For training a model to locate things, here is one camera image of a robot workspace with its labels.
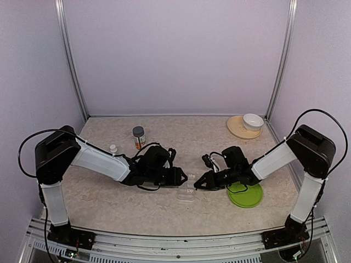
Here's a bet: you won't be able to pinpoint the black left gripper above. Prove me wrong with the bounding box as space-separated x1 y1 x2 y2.
146 167 188 187

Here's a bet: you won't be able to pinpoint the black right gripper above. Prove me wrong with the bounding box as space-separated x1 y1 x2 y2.
194 167 239 191

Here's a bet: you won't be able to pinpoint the clear plastic pill organizer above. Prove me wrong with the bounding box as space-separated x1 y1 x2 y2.
177 174 196 202

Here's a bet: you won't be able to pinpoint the grey-capped orange pill bottle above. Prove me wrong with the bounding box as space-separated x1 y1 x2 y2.
132 126 146 150

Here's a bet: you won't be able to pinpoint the small white pill bottle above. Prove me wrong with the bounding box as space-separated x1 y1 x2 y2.
109 144 118 154

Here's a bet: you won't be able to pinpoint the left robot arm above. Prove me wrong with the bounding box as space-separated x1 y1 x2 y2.
35 125 188 244

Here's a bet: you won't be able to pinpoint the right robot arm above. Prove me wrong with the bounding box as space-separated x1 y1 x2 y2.
194 125 336 243

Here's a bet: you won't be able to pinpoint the green plate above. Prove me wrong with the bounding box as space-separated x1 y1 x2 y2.
227 182 263 208

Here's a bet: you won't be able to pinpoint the beige wooden plate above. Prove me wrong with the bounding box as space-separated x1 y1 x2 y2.
227 116 262 140

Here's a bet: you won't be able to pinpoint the white ceramic bowl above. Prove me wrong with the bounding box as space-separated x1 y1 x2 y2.
242 113 264 132

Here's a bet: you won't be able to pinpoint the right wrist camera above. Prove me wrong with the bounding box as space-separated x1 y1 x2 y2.
202 154 220 173

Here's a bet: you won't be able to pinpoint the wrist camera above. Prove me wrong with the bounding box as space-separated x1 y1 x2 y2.
165 148 177 168
202 154 220 173

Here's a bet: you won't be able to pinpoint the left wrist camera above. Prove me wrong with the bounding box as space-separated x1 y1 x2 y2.
165 148 177 168

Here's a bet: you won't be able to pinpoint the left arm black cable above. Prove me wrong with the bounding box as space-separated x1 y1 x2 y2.
18 129 176 191

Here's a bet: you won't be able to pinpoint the front aluminium rail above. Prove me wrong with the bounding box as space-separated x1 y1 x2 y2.
18 218 337 262

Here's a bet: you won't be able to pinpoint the right aluminium frame post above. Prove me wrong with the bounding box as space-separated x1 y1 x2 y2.
265 0 298 122

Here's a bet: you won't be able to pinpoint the aluminium frame post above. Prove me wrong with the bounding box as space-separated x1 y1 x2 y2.
265 0 298 122
55 0 90 122

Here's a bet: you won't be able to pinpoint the left aluminium frame post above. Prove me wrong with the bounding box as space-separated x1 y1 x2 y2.
55 0 90 122

